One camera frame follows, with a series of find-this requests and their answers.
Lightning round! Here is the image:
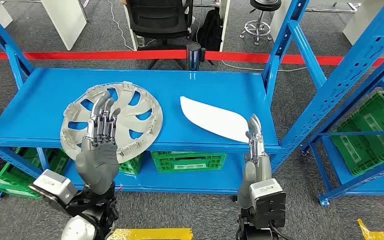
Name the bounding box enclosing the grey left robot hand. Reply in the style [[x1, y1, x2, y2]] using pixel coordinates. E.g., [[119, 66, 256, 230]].
[[76, 91, 122, 196]]

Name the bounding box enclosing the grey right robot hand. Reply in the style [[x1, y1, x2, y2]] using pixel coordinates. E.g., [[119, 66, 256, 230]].
[[237, 114, 273, 210]]

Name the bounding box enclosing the grey plastic wheel cover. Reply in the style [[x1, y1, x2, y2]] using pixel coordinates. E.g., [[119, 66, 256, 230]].
[[60, 81, 164, 165]]

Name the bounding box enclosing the white plastic panel part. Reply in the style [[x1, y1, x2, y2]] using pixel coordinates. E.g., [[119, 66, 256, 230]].
[[179, 95, 250, 144]]

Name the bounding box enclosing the yellow floor tape square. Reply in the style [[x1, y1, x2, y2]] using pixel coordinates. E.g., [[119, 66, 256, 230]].
[[356, 218, 384, 240], [106, 227, 194, 240]]

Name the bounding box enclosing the red barrier belt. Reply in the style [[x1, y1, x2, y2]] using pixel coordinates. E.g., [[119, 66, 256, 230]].
[[205, 51, 384, 68], [0, 49, 188, 62]]

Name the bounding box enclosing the black backpack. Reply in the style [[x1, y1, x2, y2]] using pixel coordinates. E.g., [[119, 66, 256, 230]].
[[195, 8, 224, 53]]

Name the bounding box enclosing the black office chair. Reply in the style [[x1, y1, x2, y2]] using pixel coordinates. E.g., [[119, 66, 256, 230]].
[[125, 0, 196, 71]]

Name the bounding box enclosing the black stool with chrome base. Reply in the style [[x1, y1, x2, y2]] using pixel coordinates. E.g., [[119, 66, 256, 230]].
[[239, 0, 283, 47]]

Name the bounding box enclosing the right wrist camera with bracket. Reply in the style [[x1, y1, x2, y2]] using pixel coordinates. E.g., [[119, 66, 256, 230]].
[[248, 178, 287, 230]]

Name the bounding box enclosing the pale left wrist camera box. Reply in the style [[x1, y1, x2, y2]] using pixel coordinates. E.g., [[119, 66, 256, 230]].
[[28, 168, 78, 214]]

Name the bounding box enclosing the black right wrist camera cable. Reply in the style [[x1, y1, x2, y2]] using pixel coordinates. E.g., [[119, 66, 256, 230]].
[[268, 223, 291, 240]]

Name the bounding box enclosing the white floor cable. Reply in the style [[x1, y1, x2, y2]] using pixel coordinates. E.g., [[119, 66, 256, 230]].
[[106, 0, 137, 52], [221, 60, 308, 72]]

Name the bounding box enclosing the chrome stanchion post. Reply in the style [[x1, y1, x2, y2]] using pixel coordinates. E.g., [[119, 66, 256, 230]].
[[185, 41, 207, 71]]

